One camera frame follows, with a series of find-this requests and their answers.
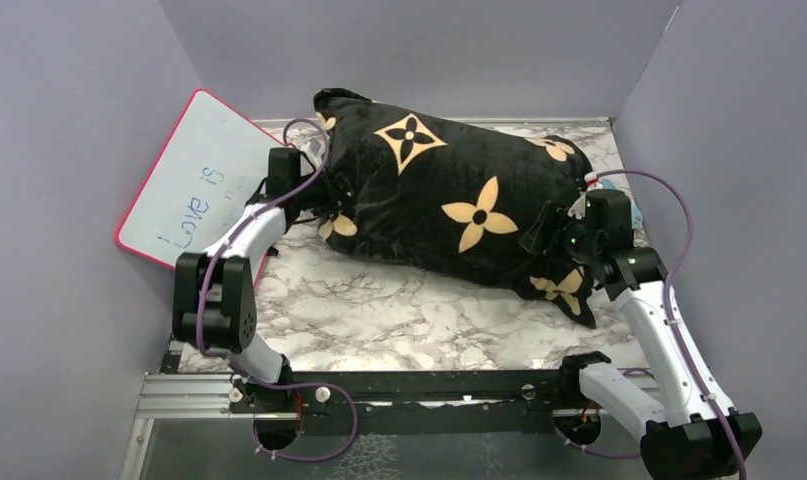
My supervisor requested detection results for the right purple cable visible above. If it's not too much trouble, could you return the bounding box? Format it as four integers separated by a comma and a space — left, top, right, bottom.
553, 169, 749, 480

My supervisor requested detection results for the blue packaged small item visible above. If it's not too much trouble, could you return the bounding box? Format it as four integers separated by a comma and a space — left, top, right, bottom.
629, 198, 644, 230

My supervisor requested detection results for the aluminium frame rail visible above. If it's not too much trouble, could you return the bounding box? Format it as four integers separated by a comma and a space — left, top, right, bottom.
120, 374, 300, 479

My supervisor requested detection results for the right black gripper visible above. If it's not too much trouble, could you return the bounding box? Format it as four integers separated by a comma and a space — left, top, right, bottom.
519, 200, 601, 266

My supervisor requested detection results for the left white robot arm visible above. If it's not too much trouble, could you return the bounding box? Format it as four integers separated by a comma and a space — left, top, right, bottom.
172, 147, 334, 411

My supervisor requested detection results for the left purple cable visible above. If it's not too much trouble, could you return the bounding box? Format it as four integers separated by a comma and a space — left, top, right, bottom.
194, 117, 360, 464

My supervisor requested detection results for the purple cable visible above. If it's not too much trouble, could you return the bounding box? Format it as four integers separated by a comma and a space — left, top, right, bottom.
194, 117, 360, 464
553, 169, 749, 480

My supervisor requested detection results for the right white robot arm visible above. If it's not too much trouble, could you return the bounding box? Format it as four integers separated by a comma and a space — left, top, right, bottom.
521, 189, 762, 479

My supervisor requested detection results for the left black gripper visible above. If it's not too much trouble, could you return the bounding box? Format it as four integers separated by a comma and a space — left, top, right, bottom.
294, 164, 357, 218

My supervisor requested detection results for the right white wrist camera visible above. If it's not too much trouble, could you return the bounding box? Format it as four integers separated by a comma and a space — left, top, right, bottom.
567, 172, 605, 220

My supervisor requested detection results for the pink framed whiteboard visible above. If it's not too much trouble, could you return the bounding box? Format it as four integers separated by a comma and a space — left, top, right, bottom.
114, 89, 282, 268

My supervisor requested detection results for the black floral pillowcase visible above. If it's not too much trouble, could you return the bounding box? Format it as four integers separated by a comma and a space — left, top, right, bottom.
313, 88, 596, 328

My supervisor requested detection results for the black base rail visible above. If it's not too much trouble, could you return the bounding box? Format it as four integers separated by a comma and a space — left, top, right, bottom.
214, 369, 604, 442

